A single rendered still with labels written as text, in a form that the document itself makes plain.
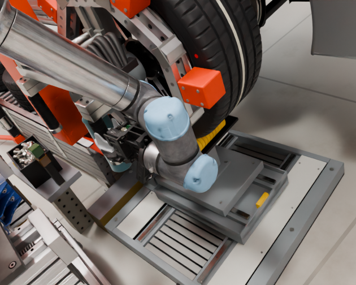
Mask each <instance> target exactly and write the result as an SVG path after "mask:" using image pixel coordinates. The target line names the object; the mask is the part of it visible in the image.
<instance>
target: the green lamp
mask: <svg viewBox="0 0 356 285"><path fill-rule="evenodd" d="M28 151H29V152H30V154H31V155H32V156H34V157H35V158H39V157H40V156H41V155H43V154H44V152H45V151H44V150H43V149H42V147H41V146H40V145H38V144H37V143H34V144H33V145H32V146H30V147H29V148H28Z"/></svg>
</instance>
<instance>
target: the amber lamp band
mask: <svg viewBox="0 0 356 285"><path fill-rule="evenodd" d="M35 160H36V161H37V162H38V163H39V164H40V165H41V166H42V167H46V166H47V165H48V164H49V163H50V162H51V159H50V158H49V156H48V155H47V154H45V156H43V157H42V158H41V159H37V158H35Z"/></svg>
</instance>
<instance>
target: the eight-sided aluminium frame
mask: <svg viewBox="0 0 356 285"><path fill-rule="evenodd" d="M56 2H57V29H58V33H59V34H61V35H62V36H64V37H66V38H68V39H69V40H73V39H75V38H76V37H78V36H79V29H80V18H79V16H78V14H77V12H76V10H75V8H74V6H80V7H86V6H92V7H103V8H105V9H106V10H107V11H108V12H109V13H110V14H111V15H112V16H114V17H115V18H116V19H117V20H118V21H119V22H120V23H121V24H122V25H123V26H124V27H125V28H126V29H127V30H128V31H129V32H130V33H131V34H133V35H134V36H135V38H136V39H138V40H139V42H140V43H142V44H143V46H144V47H146V48H147V49H148V50H149V51H150V52H151V53H152V54H153V55H154V56H155V57H156V59H157V60H158V62H159V63H160V66H161V68H162V71H163V73H164V77H165V78H166V81H167V84H168V87H169V89H170V91H171V94H172V97H176V98H178V99H179V100H180V101H181V102H182V103H183V106H184V108H185V110H186V111H187V113H188V115H189V119H190V123H191V126H192V125H193V124H194V123H195V122H196V121H197V120H198V119H199V118H200V117H201V116H202V114H203V113H204V109H203V108H202V107H199V106H195V105H191V104H188V103H185V102H184V99H183V97H182V94H181V92H180V88H179V86H178V83H177V82H178V81H179V80H180V79H181V78H182V77H183V76H184V75H186V74H187V73H188V72H189V71H190V70H191V69H190V66H189V63H188V60H187V57H186V51H185V49H184V47H183V44H182V42H181V41H179V40H178V38H177V37H176V35H175V34H172V33H171V32H170V31H169V30H168V29H167V28H166V27H165V26H164V25H163V24H162V23H161V22H160V21H159V20H158V19H157V18H156V17H155V16H154V15H153V14H152V13H151V12H150V11H149V10H147V9H146V8H145V9H143V10H142V11H141V12H139V13H138V14H136V15H135V16H134V17H132V18H129V17H127V16H126V15H125V14H123V13H122V12H121V11H120V10H118V9H117V8H116V7H115V6H113V5H112V4H111V3H110V0H56ZM111 115H112V116H113V117H114V118H115V119H116V120H117V121H118V122H119V123H120V124H123V123H124V122H125V121H126V120H125V118H124V115H123V114H122V113H121V112H120V111H117V110H115V111H114V112H113V113H111Z"/></svg>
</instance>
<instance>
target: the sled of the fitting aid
mask: <svg viewBox="0 0 356 285"><path fill-rule="evenodd" d="M263 165H264V168H263V169H262V171H261V172H260V173H259V174H258V176H257V177H256V178H255V179H254V181H253V182H252V183H251V184H250V186H249V187H248V189H247V190H246V191H245V192H244V194H243V195H242V196H241V197H240V199H239V200H238V201H237V202H236V204H235V205H234V206H233V208H232V209H231V210H230V211H229V213H228V214H227V215H226V216H225V217H224V216H222V215H220V214H218V213H216V212H214V211H212V210H210V209H208V208H206V207H204V206H202V205H200V204H198V203H196V202H194V201H192V200H190V199H188V198H186V197H184V196H182V195H180V194H178V193H176V192H174V191H172V190H170V189H168V188H166V187H164V186H162V185H160V184H157V185H156V186H155V188H154V189H153V190H154V192H155V194H156V196H157V198H158V199H160V200H161V201H163V202H165V203H167V204H169V205H171V206H172V207H174V208H176V209H178V210H180V211H181V212H183V213H185V214H187V215H189V216H191V217H192V218H194V219H196V220H198V221H200V222H202V223H204V224H205V225H207V226H209V227H211V228H213V229H215V230H217V231H219V232H220V233H222V234H224V235H225V236H227V237H229V238H231V239H233V240H235V241H237V242H239V243H240V244H242V245H244V244H245V243H246V242H247V240H248V238H249V237H250V236H251V234H252V233H253V232H254V230H255V229H256V227H257V226H258V225H259V224H260V222H261V220H262V219H263V218H264V216H265V215H266V214H267V212H268V211H269V209H270V208H271V206H272V205H273V204H274V202H275V201H276V200H277V198H278V197H279V196H280V194H281V193H282V191H283V190H284V188H285V187H286V186H287V184H288V183H289V182H288V175H287V171H284V170H282V169H278V168H276V167H273V166H270V165H267V164H265V163H264V164H263Z"/></svg>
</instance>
